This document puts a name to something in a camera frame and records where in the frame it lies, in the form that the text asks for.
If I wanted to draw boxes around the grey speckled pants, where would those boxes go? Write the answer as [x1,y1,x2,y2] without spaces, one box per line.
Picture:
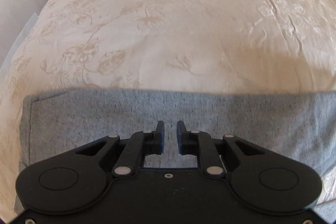
[19,88,335,222]

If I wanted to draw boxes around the cream embroidered bedspread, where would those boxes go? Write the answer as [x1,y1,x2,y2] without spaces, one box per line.
[1,0,335,221]

